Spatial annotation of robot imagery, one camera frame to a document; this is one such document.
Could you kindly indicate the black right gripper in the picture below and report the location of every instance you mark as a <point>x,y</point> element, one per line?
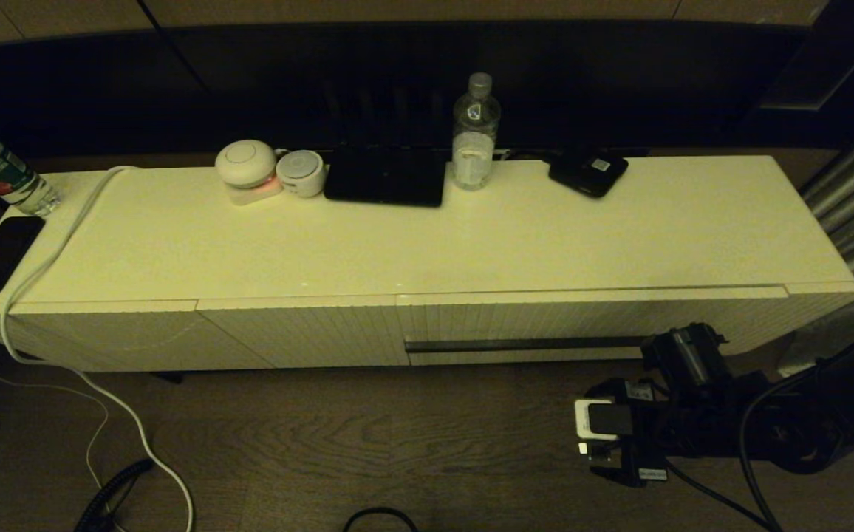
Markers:
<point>645,436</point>

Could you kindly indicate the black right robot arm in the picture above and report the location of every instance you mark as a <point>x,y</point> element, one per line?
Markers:
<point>826,414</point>

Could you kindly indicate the white low cabinet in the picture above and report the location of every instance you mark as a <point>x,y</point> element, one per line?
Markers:
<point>250,242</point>

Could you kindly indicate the small black labelled box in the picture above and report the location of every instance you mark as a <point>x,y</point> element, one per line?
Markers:
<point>582,177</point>

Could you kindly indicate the clear bottle with grey cap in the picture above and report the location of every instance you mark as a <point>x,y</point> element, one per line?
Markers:
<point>473,154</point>

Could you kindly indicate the black flat rectangular device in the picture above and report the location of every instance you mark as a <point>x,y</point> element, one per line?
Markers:
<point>386,179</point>

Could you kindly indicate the small white round speaker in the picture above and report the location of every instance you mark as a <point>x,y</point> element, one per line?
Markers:
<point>301,176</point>

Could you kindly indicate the white base with pink light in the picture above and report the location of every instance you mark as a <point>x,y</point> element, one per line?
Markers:
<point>255,196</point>

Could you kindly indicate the large white dome device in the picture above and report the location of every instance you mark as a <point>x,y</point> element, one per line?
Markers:
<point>245,162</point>

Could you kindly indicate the black smartphone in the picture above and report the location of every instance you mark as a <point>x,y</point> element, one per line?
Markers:
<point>0,253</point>

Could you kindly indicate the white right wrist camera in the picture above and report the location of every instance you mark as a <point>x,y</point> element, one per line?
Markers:
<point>586,420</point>

